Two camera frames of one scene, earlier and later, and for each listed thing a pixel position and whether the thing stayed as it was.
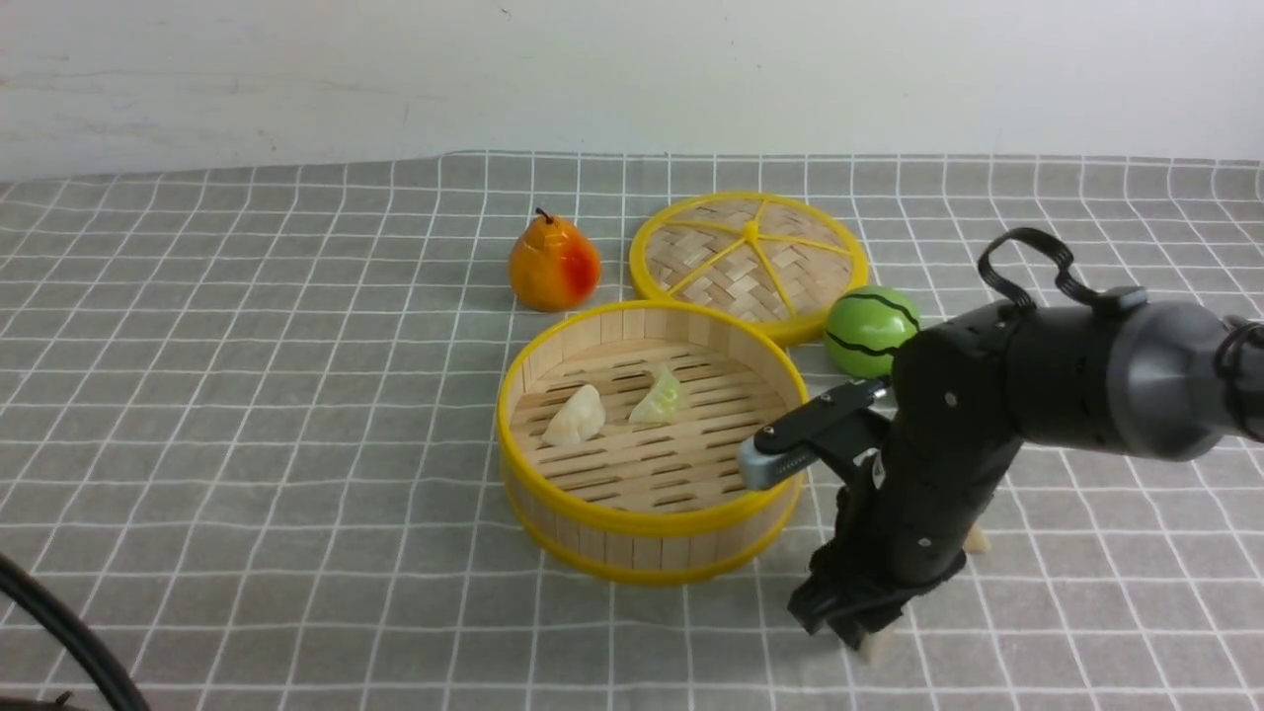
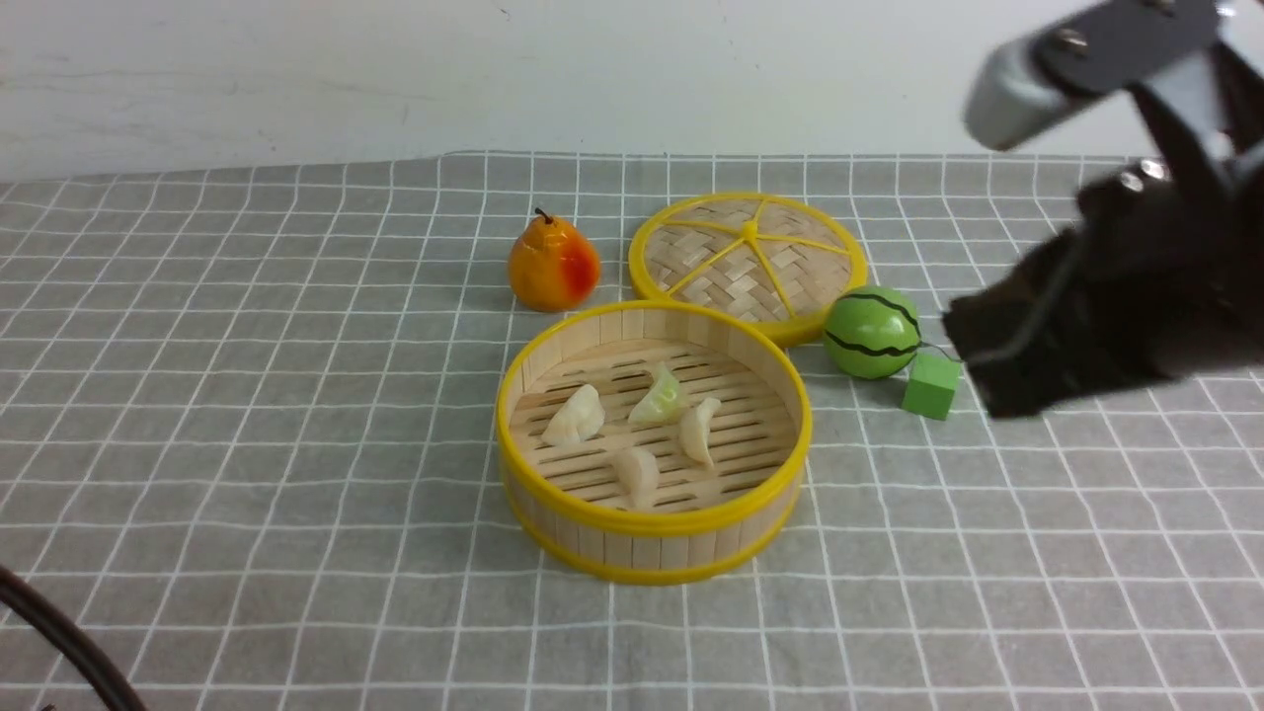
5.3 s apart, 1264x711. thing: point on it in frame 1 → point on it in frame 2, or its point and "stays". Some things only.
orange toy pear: x=553 y=266 stays
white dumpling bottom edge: x=580 y=419 stays
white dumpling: x=977 y=542 → x=694 y=431
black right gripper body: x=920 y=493 → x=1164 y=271
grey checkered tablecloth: x=249 y=430 stays
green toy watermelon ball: x=864 y=327 stays
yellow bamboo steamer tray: x=619 y=427 stays
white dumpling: x=876 y=647 → x=636 y=470
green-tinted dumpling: x=661 y=404 stays
